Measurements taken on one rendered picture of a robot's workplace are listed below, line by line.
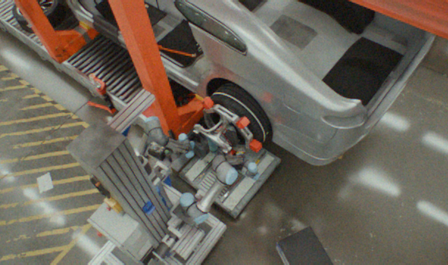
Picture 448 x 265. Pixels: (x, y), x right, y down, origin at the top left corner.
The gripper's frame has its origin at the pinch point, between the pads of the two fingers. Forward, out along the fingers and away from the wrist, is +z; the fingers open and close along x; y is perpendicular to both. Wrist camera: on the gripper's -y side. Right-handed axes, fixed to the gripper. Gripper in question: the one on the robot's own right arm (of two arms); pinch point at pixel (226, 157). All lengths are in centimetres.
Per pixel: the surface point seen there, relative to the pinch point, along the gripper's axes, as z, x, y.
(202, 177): 36, 7, -76
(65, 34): 258, -14, -3
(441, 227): -185, -98, -83
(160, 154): 67, 27, -29
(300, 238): -87, 6, -49
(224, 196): 2, 10, -75
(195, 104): 72, -35, -15
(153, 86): 63, 10, 65
